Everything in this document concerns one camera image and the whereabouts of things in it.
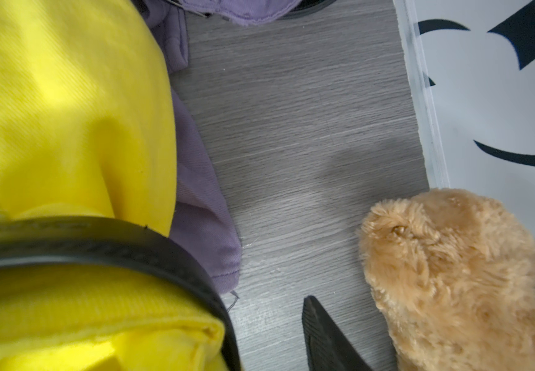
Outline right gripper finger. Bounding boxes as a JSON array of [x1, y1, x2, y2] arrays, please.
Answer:
[[302, 296, 372, 371]]

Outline purple trousers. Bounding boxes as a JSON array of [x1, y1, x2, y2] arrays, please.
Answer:
[[134, 1, 299, 295]]

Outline yellow trousers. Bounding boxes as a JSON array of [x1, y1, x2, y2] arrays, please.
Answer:
[[0, 1, 234, 370]]

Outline brown teddy bear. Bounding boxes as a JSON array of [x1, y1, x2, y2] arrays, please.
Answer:
[[359, 189, 535, 370]]

